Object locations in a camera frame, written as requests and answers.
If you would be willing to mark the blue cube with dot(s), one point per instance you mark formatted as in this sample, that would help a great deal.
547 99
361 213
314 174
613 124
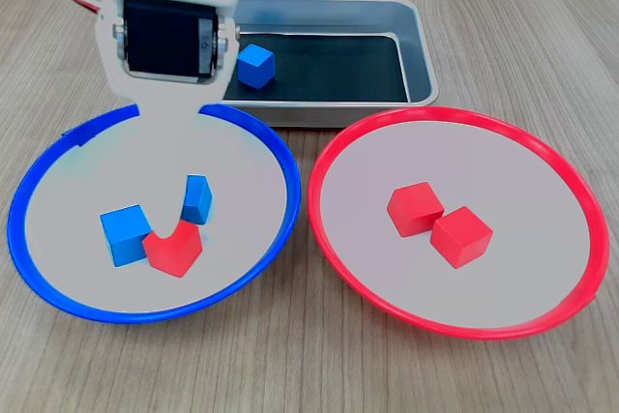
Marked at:
125 236
256 67
199 202

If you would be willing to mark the blue-rimmed white plate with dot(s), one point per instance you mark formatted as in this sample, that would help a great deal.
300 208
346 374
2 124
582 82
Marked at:
242 181

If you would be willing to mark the red-rimmed white plate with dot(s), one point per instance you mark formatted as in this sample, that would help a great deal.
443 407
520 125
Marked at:
532 239

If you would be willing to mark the steel tray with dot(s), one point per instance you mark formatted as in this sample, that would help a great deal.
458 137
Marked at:
421 69

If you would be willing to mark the red cube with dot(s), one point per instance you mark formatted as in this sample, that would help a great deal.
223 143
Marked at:
462 238
413 207
176 256

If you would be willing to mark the black tray mat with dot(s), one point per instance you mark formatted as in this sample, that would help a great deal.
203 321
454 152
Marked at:
338 69

